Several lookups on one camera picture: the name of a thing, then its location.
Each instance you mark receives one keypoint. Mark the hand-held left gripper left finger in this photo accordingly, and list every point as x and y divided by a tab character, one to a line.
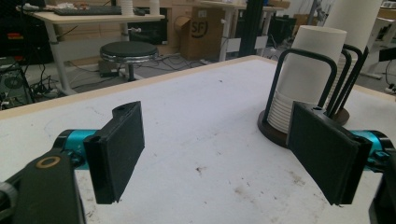
115	155

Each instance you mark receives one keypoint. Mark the beige desk with white legs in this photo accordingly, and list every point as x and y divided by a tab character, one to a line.
93	19

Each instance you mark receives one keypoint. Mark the black frame post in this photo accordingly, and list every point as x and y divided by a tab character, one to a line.
252	28

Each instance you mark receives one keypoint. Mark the black keyboard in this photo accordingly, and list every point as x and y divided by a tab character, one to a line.
87	10

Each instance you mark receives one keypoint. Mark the dark wooden cup holder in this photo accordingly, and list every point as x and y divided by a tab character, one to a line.
271	134
342	116

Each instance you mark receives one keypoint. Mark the tall stack of cups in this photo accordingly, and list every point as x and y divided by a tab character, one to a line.
355	21

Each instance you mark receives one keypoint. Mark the white table mat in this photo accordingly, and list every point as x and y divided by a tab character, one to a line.
199	124

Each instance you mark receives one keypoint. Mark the black computer tower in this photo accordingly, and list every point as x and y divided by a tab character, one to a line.
14	82

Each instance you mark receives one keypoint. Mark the short stack of cups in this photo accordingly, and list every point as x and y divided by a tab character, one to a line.
311	65

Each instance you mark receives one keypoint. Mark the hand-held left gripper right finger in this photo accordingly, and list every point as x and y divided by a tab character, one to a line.
323	152

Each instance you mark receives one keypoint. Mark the brown cardboard box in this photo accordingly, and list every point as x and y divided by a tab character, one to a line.
202	34

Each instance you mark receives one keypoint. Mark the black round stool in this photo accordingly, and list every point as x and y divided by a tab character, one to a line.
129	49

